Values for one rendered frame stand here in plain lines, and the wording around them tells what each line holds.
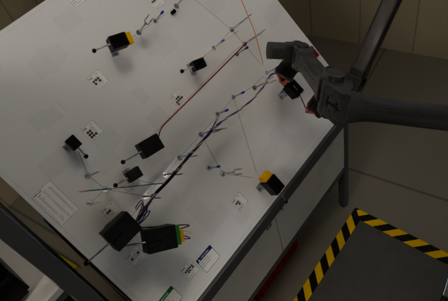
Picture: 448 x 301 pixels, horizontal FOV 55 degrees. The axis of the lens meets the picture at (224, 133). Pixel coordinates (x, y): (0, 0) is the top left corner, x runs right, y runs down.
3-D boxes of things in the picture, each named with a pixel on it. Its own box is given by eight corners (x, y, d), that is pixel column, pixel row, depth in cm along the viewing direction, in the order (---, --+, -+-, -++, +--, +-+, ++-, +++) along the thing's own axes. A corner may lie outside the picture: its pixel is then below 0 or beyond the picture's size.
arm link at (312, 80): (343, 120, 104) (351, 76, 99) (319, 119, 104) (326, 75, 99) (307, 71, 143) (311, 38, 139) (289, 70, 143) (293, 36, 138)
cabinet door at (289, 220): (345, 167, 218) (345, 114, 189) (285, 252, 195) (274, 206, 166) (341, 165, 219) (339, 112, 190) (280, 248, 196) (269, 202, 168)
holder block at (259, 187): (273, 207, 158) (289, 208, 150) (252, 184, 156) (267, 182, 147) (280, 198, 160) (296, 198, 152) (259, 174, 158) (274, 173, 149)
